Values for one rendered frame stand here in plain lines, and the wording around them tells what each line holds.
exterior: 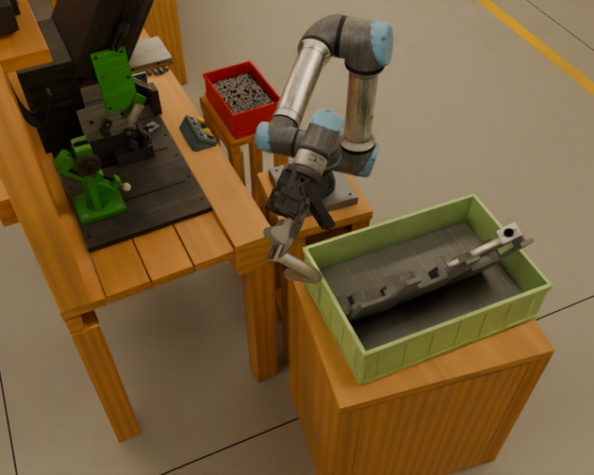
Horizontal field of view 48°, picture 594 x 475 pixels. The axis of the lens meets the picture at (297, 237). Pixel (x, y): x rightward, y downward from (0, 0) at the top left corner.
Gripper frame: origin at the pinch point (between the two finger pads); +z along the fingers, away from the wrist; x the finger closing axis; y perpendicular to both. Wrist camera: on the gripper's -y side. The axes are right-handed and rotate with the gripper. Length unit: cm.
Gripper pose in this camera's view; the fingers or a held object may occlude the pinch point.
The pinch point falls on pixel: (281, 253)
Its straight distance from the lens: 153.4
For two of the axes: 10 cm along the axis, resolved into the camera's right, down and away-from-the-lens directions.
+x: 3.3, -0.1, -9.4
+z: -3.8, 9.1, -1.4
